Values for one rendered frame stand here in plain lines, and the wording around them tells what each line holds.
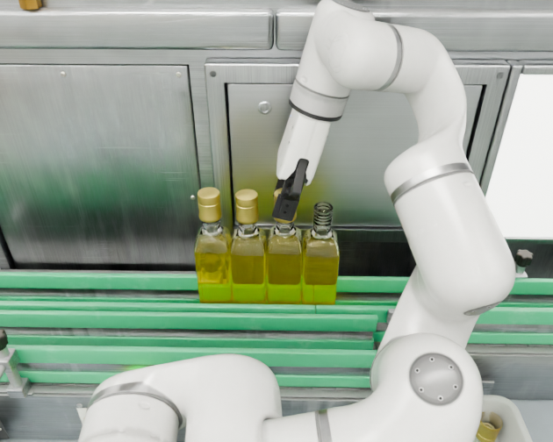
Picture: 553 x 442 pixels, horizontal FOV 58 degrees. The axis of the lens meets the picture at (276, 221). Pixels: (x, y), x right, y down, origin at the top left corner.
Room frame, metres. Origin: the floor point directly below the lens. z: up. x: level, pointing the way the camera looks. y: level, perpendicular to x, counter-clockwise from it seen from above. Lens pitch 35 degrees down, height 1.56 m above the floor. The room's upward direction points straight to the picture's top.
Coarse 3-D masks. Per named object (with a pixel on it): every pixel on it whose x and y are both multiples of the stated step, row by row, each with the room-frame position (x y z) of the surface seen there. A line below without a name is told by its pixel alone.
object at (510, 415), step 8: (488, 400) 0.51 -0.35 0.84; (496, 400) 0.51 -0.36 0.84; (504, 400) 0.51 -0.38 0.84; (488, 408) 0.51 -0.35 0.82; (496, 408) 0.51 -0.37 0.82; (504, 408) 0.50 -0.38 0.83; (512, 408) 0.49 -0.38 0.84; (488, 416) 0.50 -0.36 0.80; (504, 416) 0.50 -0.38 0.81; (512, 416) 0.48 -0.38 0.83; (520, 416) 0.48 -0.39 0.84; (504, 424) 0.49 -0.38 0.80; (512, 424) 0.48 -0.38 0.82; (520, 424) 0.46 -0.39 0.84; (504, 432) 0.48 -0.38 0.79; (512, 432) 0.47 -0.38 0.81; (520, 432) 0.45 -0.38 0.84; (496, 440) 0.48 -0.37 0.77; (504, 440) 0.47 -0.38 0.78; (512, 440) 0.46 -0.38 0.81; (520, 440) 0.45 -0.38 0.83; (528, 440) 0.44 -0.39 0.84
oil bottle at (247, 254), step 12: (240, 240) 0.62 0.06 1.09; (252, 240) 0.62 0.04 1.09; (264, 240) 0.63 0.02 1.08; (240, 252) 0.61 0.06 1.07; (252, 252) 0.61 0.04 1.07; (264, 252) 0.62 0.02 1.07; (240, 264) 0.61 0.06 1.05; (252, 264) 0.61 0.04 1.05; (264, 264) 0.61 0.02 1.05; (240, 276) 0.61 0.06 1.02; (252, 276) 0.61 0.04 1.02; (264, 276) 0.61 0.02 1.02; (240, 288) 0.61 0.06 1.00; (252, 288) 0.61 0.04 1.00; (264, 288) 0.61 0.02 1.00; (240, 300) 0.61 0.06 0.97; (252, 300) 0.61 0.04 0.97; (264, 300) 0.61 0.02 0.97
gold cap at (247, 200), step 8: (240, 192) 0.64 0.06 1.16; (248, 192) 0.64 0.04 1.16; (256, 192) 0.64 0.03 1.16; (240, 200) 0.62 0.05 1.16; (248, 200) 0.62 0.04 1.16; (256, 200) 0.63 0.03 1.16; (240, 208) 0.62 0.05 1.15; (248, 208) 0.62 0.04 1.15; (256, 208) 0.63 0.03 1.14; (240, 216) 0.62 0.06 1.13; (248, 216) 0.62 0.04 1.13; (256, 216) 0.63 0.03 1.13; (248, 224) 0.62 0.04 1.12
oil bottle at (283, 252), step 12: (276, 240) 0.62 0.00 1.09; (288, 240) 0.62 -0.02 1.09; (300, 240) 0.63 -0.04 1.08; (276, 252) 0.61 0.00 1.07; (288, 252) 0.61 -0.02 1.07; (300, 252) 0.62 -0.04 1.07; (276, 264) 0.61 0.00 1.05; (288, 264) 0.61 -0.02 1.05; (300, 264) 0.62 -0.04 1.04; (276, 276) 0.61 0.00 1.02; (288, 276) 0.61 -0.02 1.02; (300, 276) 0.62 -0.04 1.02; (276, 288) 0.61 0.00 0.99; (288, 288) 0.61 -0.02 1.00; (300, 288) 0.62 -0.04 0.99; (276, 300) 0.61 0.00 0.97; (288, 300) 0.61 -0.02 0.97
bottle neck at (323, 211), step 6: (318, 204) 0.64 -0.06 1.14; (324, 204) 0.64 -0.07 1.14; (330, 204) 0.64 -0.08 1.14; (318, 210) 0.62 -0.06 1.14; (324, 210) 0.62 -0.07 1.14; (330, 210) 0.62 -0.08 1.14; (318, 216) 0.62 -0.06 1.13; (324, 216) 0.62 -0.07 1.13; (330, 216) 0.63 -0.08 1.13; (318, 222) 0.62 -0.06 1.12; (324, 222) 0.62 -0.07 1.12; (330, 222) 0.63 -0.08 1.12; (318, 228) 0.62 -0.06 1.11; (324, 228) 0.62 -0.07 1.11; (330, 228) 0.63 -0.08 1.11; (318, 234) 0.62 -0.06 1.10; (324, 234) 0.62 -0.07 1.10; (330, 234) 0.63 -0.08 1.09
